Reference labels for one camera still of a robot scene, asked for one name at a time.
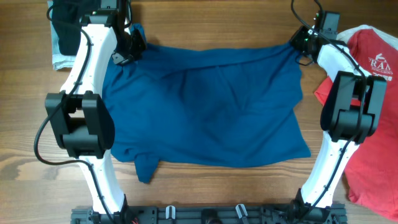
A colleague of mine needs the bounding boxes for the blue t-shirt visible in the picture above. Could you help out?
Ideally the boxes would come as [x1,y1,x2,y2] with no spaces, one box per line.
[103,43,310,183]

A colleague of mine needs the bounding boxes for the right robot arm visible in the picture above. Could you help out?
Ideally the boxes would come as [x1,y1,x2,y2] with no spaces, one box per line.
[287,9,386,223]

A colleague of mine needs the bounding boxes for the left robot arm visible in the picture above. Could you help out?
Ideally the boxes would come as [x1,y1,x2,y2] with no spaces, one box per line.
[34,1,146,223]

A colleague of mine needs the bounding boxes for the black folded garment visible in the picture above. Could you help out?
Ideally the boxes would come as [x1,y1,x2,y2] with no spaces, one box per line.
[51,0,101,56]

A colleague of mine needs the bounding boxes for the light grey folded garment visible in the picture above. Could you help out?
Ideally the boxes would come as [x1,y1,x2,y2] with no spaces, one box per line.
[47,1,76,70]

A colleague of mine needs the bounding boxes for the red t-shirt white sleeves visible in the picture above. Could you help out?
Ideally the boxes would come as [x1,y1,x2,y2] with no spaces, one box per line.
[314,24,398,222]

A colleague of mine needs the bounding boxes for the left black cable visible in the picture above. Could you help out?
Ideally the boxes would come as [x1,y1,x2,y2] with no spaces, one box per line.
[33,0,134,224]

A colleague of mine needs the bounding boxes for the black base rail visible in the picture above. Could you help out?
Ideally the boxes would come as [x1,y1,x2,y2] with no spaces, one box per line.
[70,203,348,224]

